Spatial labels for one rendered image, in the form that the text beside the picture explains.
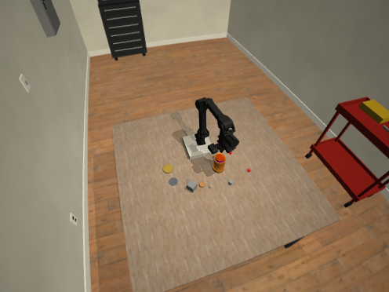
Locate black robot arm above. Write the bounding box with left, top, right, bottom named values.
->
left=194, top=97, right=239, bottom=153

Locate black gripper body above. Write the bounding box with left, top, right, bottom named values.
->
left=208, top=136, right=225, bottom=154

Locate yellow round disc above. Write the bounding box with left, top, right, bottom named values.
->
left=163, top=164, right=173, bottom=173

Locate grey flat disc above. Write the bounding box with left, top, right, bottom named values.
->
left=169, top=177, right=178, bottom=185

